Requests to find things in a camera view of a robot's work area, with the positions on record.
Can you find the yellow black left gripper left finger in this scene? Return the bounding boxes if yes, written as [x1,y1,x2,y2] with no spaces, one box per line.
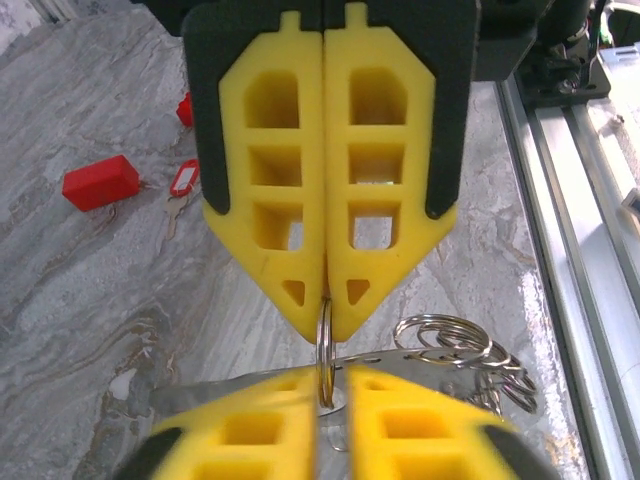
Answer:
[112,366,320,480]

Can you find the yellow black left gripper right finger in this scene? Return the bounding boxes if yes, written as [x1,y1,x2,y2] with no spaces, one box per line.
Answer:
[348,363,564,480]

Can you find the silver key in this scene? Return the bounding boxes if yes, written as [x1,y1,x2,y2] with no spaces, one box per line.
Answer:
[164,192,191,240]

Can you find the red plastic key tag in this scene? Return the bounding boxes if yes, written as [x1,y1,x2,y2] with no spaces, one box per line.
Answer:
[168,158,200,198]

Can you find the silver metal ring holder plate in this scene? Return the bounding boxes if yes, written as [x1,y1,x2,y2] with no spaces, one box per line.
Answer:
[149,348,481,480]

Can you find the silver split keyring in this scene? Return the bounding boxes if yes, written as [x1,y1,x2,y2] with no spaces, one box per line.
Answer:
[315,295,337,409]

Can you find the right arm base wires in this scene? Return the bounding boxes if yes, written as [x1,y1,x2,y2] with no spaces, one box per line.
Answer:
[587,0,624,51]

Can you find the red toy brick keychain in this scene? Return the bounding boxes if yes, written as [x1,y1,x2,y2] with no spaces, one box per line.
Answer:
[175,92,196,129]

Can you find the red rectangular block keychain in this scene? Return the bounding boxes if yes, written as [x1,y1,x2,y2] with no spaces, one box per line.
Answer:
[61,154,141,213]

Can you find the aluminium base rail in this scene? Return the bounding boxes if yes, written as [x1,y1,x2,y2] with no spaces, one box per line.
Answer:
[497,44,640,480]

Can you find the aluminium frame post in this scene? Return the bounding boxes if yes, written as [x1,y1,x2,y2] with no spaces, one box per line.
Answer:
[29,0,67,24]

